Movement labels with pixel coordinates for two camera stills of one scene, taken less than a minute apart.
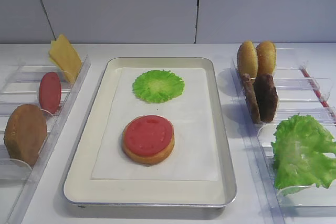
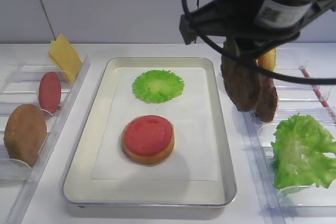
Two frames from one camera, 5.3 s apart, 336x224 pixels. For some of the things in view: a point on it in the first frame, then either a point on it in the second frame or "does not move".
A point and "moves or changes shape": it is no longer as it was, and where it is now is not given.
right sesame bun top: [266, 53] does not move
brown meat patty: [251, 98] moves or changes shape
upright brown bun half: [25, 133] does not move
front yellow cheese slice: [64, 55] does not move
